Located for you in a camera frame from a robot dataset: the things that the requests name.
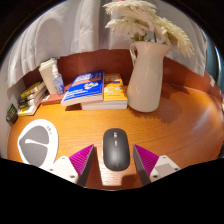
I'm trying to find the red book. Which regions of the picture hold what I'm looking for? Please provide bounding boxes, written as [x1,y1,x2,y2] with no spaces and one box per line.
[40,83,73,106]

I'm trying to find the orange book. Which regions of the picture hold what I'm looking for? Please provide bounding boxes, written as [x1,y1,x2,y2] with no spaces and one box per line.
[80,73,129,111]

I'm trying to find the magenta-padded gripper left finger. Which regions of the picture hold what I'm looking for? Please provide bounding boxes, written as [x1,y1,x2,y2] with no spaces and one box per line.
[46,143,98,188]

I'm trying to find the black computer mouse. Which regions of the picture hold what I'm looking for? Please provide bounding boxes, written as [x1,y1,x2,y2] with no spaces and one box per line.
[102,128,131,172]

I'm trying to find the dark glass window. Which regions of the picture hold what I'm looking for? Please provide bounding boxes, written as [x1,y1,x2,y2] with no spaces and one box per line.
[206,36,224,91]

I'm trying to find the white and yellow book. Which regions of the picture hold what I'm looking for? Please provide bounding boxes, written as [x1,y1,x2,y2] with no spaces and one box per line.
[17,98,46,117]

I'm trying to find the cream lidded tumbler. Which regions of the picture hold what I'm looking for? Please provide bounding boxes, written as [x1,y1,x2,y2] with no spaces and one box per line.
[38,57,58,96]

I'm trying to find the dark green mug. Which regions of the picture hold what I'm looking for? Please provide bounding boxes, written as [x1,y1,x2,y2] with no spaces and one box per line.
[5,103,19,126]

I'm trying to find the white pleated curtain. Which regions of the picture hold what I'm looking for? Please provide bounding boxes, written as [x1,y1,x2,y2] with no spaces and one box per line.
[6,0,208,89]

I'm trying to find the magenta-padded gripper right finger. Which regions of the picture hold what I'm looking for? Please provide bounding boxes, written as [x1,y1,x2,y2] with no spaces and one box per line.
[132,143,181,187]

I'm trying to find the white and grey mouse pad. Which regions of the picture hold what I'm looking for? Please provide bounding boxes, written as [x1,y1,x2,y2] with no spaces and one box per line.
[16,118,60,169]

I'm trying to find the white flower bunch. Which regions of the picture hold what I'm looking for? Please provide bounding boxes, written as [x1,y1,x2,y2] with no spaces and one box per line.
[102,0,195,59]

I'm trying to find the white pitcher vase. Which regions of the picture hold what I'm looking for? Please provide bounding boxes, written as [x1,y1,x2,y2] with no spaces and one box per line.
[126,40,173,113]

